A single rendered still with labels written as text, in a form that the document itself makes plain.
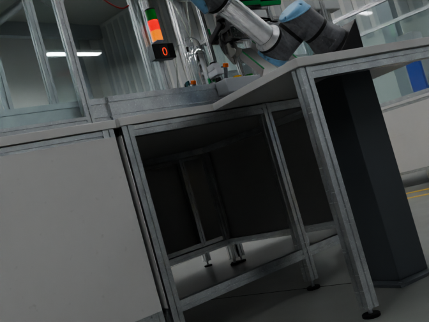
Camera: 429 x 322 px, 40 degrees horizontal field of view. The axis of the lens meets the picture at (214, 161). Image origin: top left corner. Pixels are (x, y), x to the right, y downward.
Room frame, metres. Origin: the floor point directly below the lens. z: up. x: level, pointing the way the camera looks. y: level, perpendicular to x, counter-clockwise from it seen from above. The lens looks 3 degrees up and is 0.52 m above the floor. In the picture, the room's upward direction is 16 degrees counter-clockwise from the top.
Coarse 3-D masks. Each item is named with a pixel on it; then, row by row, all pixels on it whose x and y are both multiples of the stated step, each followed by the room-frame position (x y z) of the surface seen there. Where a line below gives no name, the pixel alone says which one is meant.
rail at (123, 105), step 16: (112, 96) 2.17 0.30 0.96; (128, 96) 2.21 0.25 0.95; (144, 96) 2.26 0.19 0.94; (160, 96) 2.31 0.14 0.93; (176, 96) 2.36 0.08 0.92; (192, 96) 2.41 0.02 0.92; (208, 96) 2.46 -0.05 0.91; (224, 96) 2.52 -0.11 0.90; (112, 112) 2.16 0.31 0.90; (128, 112) 2.20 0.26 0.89; (144, 112) 2.25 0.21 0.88
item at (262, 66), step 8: (248, 48) 3.04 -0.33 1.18; (256, 48) 3.01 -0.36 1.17; (240, 56) 2.93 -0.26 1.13; (248, 56) 2.87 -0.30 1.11; (256, 56) 2.98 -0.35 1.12; (248, 64) 2.89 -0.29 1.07; (256, 64) 2.83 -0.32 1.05; (264, 64) 2.92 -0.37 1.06; (272, 64) 2.94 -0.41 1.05; (264, 72) 2.85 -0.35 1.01
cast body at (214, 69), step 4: (212, 64) 2.73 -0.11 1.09; (216, 64) 2.75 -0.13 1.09; (208, 68) 2.76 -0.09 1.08; (212, 68) 2.74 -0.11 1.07; (216, 68) 2.72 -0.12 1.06; (220, 68) 2.74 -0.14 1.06; (212, 72) 2.74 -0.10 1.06; (216, 72) 2.72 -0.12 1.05; (220, 72) 2.73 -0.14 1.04; (212, 76) 2.75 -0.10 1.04
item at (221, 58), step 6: (240, 42) 3.81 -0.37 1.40; (204, 48) 4.07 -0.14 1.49; (216, 48) 3.98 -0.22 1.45; (300, 48) 4.09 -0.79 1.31; (306, 48) 4.13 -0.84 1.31; (216, 54) 4.00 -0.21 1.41; (222, 54) 3.95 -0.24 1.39; (294, 54) 4.04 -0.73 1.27; (300, 54) 4.08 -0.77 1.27; (306, 54) 4.12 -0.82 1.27; (312, 54) 4.16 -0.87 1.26; (210, 60) 4.05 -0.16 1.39; (216, 60) 4.01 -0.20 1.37; (222, 60) 3.96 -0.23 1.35; (228, 60) 3.92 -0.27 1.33; (234, 66) 3.89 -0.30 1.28; (246, 66) 3.81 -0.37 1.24; (228, 72) 3.95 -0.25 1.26; (234, 72) 3.90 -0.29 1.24; (246, 72) 3.82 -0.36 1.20
